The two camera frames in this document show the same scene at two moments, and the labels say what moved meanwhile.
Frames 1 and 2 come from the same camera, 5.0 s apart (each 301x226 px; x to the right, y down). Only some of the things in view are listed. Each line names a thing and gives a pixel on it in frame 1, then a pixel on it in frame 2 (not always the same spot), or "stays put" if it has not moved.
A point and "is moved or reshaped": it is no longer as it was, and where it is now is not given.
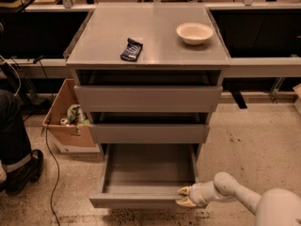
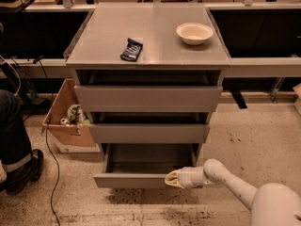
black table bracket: (239, 98) stays put
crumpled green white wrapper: (75, 117) stays put
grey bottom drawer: (147, 175) is moved or reshaped
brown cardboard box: (66, 121) stays put
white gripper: (198, 194) -> (187, 176)
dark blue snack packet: (132, 51) stays put
